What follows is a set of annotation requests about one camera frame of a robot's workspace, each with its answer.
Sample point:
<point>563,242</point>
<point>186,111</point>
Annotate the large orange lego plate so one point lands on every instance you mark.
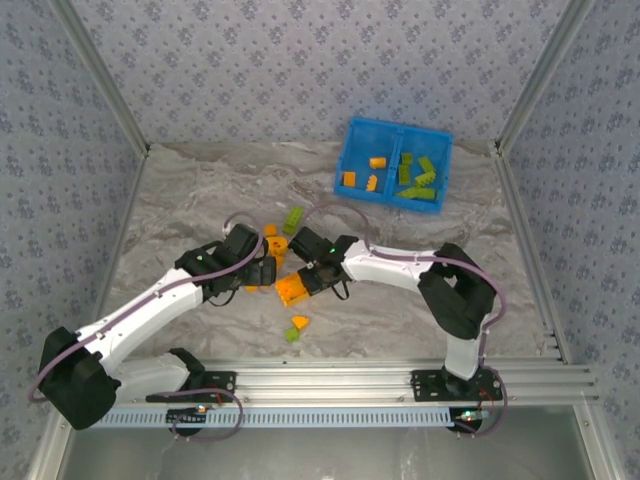
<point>287,280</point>

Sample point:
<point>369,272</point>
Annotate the orange lego brick with round hole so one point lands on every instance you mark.
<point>276,246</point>

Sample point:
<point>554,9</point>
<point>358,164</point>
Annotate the orange sloped lego brick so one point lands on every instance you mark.
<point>300,322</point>

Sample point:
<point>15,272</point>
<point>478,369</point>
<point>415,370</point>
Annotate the small orange lego brick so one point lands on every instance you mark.
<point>270,230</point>

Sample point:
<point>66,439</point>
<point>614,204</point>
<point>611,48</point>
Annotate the small green lego brick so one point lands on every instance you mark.
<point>406,159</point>
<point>292,335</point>

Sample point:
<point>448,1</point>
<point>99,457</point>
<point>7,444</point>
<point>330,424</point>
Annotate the long green lego brick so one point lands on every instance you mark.
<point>416,193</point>

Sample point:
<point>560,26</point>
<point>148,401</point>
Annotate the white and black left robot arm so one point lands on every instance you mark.
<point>150,300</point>

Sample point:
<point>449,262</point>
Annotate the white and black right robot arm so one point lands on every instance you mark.
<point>390,265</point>

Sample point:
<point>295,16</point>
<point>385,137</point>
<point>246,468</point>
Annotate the orange studded lego brick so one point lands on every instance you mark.
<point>371,183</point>

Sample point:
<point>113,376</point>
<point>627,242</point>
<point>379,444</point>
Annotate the blue two-compartment plastic bin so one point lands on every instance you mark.
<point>367,145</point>

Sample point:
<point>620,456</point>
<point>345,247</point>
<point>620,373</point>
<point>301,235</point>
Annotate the small black circuit board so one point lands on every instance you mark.
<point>467,417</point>
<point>187,415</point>

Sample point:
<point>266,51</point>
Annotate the horizontal aluminium frame rail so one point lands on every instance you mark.
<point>325,380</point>

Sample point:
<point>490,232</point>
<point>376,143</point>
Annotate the aluminium table side rail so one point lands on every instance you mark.
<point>115,255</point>
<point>535,280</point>

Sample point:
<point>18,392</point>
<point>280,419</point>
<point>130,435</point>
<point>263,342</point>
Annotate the aluminium corner post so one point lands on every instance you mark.
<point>102,75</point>
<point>542,75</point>

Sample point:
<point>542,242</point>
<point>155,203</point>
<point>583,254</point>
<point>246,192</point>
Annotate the aluminium frame leg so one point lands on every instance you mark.
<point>600,445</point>
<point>50,450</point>

